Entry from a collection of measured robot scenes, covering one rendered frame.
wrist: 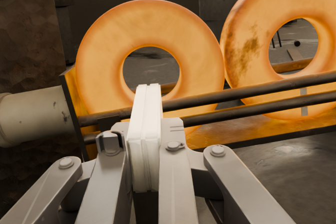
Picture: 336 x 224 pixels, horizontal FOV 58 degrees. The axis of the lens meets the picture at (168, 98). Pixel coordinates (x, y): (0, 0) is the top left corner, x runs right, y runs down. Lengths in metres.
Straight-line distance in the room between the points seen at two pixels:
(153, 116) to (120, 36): 0.16
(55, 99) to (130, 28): 0.11
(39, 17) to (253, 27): 0.32
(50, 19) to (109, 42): 0.22
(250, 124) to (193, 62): 0.10
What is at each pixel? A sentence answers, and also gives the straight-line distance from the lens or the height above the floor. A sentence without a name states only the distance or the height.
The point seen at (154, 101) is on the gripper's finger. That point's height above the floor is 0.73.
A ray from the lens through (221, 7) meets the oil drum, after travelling 2.67.
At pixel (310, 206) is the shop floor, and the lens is 1.33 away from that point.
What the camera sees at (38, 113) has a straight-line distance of 0.33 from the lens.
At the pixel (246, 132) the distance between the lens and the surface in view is 0.34.
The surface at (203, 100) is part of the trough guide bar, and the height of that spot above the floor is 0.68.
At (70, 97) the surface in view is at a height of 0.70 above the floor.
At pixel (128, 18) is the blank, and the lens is 0.30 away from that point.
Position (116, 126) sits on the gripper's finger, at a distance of 0.16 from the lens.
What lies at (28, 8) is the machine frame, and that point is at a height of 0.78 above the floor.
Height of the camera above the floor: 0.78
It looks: 18 degrees down
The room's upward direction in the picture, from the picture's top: 4 degrees counter-clockwise
